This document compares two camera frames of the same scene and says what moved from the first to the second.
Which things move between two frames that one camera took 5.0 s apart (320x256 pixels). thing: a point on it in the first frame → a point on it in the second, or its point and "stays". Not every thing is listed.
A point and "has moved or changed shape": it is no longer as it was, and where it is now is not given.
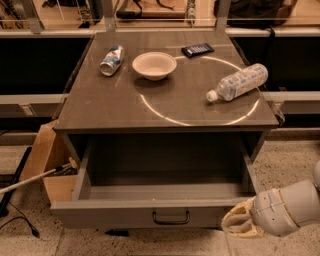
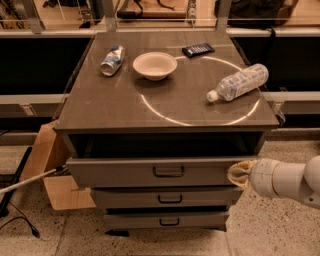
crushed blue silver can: [112, 60] stays
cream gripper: [267, 211] → [262, 177]
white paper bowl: [154, 66] stays
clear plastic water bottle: [239, 84] stays
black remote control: [197, 50] stays
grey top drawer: [158, 180] has moved or changed shape
